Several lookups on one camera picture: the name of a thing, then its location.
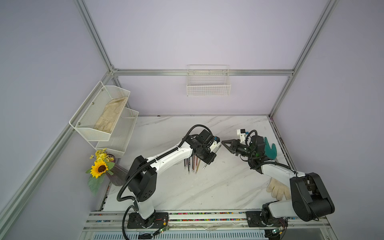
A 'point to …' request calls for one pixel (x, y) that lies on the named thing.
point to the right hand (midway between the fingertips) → (222, 144)
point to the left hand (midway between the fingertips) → (211, 161)
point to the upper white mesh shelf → (96, 118)
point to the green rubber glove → (270, 153)
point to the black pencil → (188, 165)
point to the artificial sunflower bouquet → (102, 164)
